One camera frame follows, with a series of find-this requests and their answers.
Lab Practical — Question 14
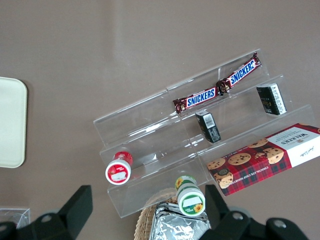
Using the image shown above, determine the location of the stack of foil trays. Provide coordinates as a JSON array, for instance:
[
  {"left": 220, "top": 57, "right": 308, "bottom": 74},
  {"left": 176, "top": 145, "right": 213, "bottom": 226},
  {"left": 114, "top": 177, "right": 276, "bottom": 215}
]
[{"left": 148, "top": 202, "right": 212, "bottom": 240}]

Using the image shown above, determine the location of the cream plastic serving tray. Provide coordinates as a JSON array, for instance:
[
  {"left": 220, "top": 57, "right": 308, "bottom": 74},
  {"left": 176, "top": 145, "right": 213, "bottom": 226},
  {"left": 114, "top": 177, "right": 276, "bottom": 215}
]
[{"left": 0, "top": 76, "right": 28, "bottom": 169}]

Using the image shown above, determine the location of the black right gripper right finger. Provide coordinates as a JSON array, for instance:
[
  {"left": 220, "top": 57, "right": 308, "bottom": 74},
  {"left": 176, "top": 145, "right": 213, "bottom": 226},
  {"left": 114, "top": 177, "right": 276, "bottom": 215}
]
[{"left": 199, "top": 184, "right": 261, "bottom": 240}]

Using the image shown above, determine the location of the clear acrylic stepped shelf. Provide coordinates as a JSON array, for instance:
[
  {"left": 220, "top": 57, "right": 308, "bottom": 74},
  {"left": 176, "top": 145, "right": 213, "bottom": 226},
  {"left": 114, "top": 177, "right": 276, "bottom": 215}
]
[{"left": 92, "top": 48, "right": 316, "bottom": 220}]

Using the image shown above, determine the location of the small black carton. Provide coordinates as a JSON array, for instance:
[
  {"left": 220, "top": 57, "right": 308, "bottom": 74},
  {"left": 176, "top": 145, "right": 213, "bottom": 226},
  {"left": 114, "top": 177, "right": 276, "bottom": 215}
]
[
  {"left": 255, "top": 82, "right": 288, "bottom": 116},
  {"left": 194, "top": 110, "right": 222, "bottom": 145}
]

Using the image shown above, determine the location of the clear acrylic bottle rack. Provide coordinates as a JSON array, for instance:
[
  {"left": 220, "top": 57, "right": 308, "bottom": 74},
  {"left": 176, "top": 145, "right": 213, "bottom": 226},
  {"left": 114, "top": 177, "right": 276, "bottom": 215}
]
[{"left": 0, "top": 206, "right": 32, "bottom": 230}]

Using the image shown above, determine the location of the green lidded yogurt cup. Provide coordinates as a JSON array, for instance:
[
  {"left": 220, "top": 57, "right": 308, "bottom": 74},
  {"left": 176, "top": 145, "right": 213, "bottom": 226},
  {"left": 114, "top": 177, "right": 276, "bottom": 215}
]
[{"left": 174, "top": 174, "right": 207, "bottom": 217}]

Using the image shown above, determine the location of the oval wicker basket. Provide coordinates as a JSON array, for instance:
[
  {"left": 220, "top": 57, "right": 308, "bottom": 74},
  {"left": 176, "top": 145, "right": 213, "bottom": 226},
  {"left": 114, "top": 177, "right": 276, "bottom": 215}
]
[{"left": 133, "top": 187, "right": 181, "bottom": 240}]

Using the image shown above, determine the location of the red lidded yogurt cup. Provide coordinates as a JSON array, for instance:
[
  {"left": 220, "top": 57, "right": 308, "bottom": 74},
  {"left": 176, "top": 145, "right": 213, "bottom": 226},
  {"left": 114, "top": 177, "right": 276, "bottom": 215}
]
[{"left": 104, "top": 150, "right": 134, "bottom": 186}]

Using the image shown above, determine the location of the Snickers bar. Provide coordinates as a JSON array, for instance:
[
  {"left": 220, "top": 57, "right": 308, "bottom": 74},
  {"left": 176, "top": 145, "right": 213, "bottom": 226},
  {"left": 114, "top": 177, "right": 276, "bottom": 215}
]
[
  {"left": 172, "top": 86, "right": 222, "bottom": 113},
  {"left": 215, "top": 51, "right": 263, "bottom": 95}
]

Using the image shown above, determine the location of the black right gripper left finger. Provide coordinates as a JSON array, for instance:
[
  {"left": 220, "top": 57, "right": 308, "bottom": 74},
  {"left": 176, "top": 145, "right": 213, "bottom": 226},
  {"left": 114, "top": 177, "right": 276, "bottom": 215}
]
[{"left": 31, "top": 184, "right": 94, "bottom": 240}]

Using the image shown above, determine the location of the Walkers cookie box red tartan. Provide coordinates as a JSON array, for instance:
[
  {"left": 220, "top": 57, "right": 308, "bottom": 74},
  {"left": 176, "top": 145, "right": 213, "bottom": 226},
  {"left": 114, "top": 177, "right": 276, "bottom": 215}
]
[{"left": 206, "top": 122, "right": 320, "bottom": 197}]

